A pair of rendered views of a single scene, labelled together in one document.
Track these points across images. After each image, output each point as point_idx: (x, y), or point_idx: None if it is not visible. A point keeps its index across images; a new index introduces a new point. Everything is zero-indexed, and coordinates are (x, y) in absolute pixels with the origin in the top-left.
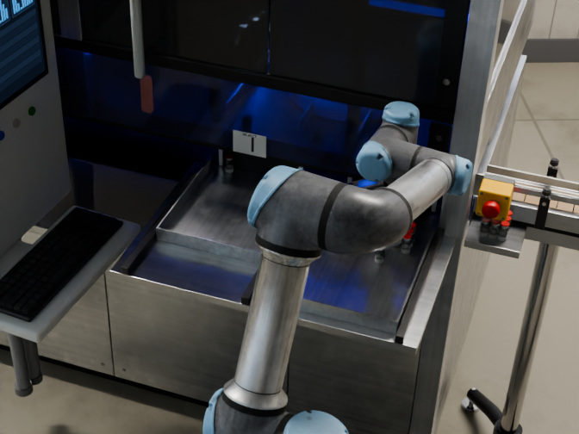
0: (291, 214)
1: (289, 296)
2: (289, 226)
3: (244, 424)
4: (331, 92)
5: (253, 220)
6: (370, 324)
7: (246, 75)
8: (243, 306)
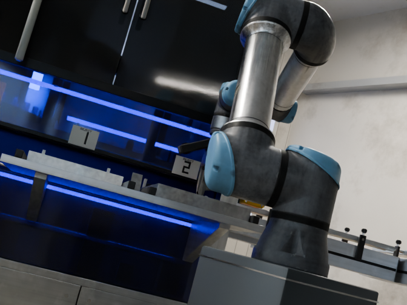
0: (283, 2)
1: (278, 59)
2: (281, 8)
3: (258, 138)
4: (158, 101)
5: (251, 6)
6: (229, 212)
7: (97, 81)
8: (128, 190)
